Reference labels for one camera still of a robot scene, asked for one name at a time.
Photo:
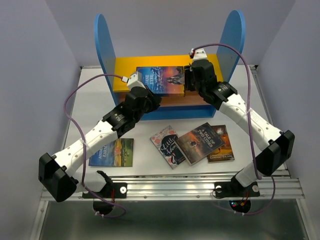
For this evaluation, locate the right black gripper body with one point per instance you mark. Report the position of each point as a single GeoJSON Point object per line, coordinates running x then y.
{"type": "Point", "coordinates": [190, 84]}

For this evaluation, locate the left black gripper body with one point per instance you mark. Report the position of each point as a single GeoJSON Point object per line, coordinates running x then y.
{"type": "Point", "coordinates": [150, 104]}

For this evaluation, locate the Jane Eyre blue book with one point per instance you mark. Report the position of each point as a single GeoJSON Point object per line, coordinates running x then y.
{"type": "Point", "coordinates": [164, 81]}

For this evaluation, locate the A Tale of Two Cities book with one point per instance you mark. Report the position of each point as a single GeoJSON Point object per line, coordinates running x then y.
{"type": "Point", "coordinates": [198, 143]}

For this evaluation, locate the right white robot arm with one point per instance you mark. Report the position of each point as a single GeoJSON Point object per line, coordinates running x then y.
{"type": "Point", "coordinates": [275, 145]}

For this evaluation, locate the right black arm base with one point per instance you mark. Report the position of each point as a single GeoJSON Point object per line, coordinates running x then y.
{"type": "Point", "coordinates": [239, 202]}

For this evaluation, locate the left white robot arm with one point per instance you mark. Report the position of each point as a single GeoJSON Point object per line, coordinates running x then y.
{"type": "Point", "coordinates": [56, 171]}

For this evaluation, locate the Little Women book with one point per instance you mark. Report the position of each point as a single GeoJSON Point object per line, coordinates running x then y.
{"type": "Point", "coordinates": [165, 142]}

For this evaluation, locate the blue and yellow wooden bookshelf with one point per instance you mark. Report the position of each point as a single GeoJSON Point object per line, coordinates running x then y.
{"type": "Point", "coordinates": [172, 107]}

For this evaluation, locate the Animal Farm book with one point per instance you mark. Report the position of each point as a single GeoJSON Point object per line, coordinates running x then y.
{"type": "Point", "coordinates": [118, 153]}

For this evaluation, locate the Edward Rulane brown book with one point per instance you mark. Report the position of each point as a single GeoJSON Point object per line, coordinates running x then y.
{"type": "Point", "coordinates": [223, 153]}

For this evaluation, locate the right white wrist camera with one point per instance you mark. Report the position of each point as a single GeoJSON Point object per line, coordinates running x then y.
{"type": "Point", "coordinates": [198, 54]}

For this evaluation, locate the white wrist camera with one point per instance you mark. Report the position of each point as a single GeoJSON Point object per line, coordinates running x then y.
{"type": "Point", "coordinates": [135, 80]}
{"type": "Point", "coordinates": [198, 54]}

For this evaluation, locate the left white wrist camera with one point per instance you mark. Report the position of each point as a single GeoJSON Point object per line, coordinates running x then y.
{"type": "Point", "coordinates": [135, 80]}

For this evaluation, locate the aluminium rail frame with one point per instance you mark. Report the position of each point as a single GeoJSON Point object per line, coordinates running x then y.
{"type": "Point", "coordinates": [151, 178]}

